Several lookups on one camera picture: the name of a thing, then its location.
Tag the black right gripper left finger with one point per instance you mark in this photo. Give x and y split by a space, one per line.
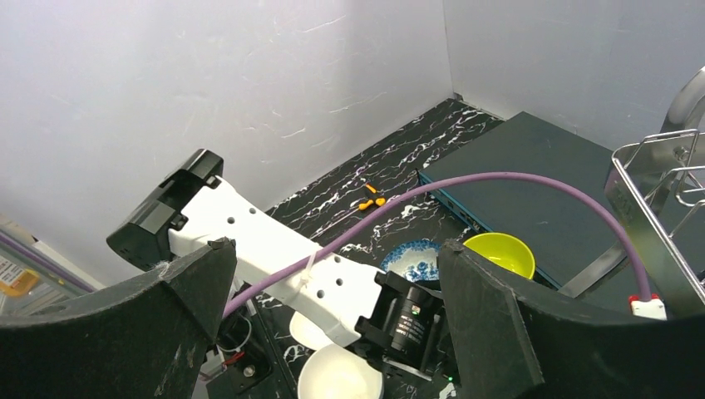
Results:
145 337

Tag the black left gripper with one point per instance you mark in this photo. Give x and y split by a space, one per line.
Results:
402 333

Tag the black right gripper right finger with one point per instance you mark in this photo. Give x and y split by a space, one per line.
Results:
514 338

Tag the blue white patterned bowl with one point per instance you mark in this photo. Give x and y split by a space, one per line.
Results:
414 260

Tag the white round bowl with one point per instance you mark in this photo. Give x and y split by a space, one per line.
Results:
335 373

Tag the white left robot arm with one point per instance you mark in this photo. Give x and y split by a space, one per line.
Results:
194 204

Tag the stainless steel dish rack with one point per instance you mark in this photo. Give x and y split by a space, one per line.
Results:
656 189

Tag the yellow bowl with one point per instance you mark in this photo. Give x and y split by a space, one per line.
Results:
505 251

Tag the white square bowl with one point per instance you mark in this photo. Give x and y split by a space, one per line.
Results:
307 333

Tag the orange black small tool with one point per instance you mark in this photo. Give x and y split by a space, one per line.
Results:
374 198

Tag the dark teal network switch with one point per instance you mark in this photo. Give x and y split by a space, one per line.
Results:
564 235

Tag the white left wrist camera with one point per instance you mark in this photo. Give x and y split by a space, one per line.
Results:
653 308

